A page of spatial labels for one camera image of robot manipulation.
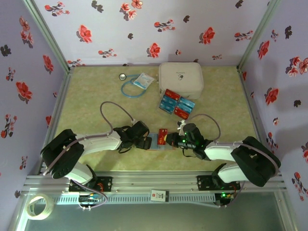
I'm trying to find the blue brown packet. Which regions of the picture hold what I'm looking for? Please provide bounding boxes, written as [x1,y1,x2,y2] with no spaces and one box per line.
[144,134,177,152]

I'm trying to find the small red box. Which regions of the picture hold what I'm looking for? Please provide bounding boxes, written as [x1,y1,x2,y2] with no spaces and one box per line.
[157,128,169,145]

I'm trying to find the red VIP card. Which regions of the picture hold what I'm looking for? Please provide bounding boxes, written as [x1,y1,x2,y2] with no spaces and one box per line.
[173,107,191,120]
[164,89,180,100]

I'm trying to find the blue VIP card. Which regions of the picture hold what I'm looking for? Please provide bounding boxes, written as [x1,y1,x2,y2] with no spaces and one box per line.
[179,96,196,107]
[177,102,194,113]
[162,95,179,106]
[159,101,176,114]

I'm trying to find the red blue medicine boxes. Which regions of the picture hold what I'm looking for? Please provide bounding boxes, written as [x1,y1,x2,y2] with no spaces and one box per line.
[158,88,197,120]

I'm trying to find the white red label tag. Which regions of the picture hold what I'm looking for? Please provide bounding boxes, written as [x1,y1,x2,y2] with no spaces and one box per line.
[150,190,169,202]

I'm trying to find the white blue gauze packet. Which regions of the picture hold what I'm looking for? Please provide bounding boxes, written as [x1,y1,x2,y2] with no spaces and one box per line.
[133,72,155,90]

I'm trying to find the blue tube stethoscope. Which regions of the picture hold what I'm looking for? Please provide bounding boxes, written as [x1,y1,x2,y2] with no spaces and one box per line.
[118,73,152,99]

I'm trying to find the small controller circuit board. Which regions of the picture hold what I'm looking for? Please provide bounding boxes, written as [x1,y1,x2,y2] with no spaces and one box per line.
[78,193,102,203]
[218,192,235,201]

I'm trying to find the white medical kit box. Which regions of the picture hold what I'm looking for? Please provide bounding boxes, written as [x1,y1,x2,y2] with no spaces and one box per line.
[158,62,205,100]

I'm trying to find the clear adhesive tape roll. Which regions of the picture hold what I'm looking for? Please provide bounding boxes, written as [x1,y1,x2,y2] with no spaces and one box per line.
[26,193,54,220]

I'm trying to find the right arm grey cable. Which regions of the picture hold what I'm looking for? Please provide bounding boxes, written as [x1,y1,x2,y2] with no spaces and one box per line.
[186,113,282,209]

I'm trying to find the aluminium arm base rail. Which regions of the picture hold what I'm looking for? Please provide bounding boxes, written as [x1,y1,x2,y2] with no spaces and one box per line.
[23,171,287,193]

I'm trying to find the grey slotted cable duct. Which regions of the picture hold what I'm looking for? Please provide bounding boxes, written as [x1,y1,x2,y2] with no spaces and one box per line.
[51,193,216,205]

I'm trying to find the aluminium table side rail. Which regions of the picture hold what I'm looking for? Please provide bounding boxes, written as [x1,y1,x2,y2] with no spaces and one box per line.
[43,67,75,150]
[236,66,275,173]

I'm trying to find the aluminium frame post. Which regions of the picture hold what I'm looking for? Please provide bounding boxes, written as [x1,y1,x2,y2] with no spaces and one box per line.
[237,0,281,73]
[23,0,73,73]

